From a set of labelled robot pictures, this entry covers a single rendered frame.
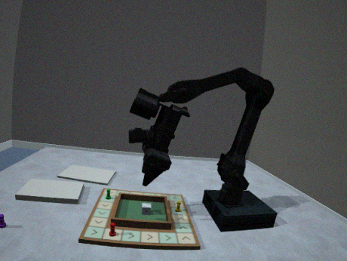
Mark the red game pawn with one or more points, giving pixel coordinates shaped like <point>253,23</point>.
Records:
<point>112,230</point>

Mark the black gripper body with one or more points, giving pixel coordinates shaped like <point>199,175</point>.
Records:
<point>156,154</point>

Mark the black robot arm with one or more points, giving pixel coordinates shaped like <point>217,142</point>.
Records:
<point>231,166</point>

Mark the white die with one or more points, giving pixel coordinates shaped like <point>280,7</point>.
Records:
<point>146,209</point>

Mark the yellow game pawn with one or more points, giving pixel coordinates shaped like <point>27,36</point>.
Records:
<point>178,209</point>

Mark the green game pawn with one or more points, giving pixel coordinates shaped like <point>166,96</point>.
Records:
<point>108,194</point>

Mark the purple pawn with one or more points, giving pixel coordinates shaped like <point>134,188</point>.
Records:
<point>2,222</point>

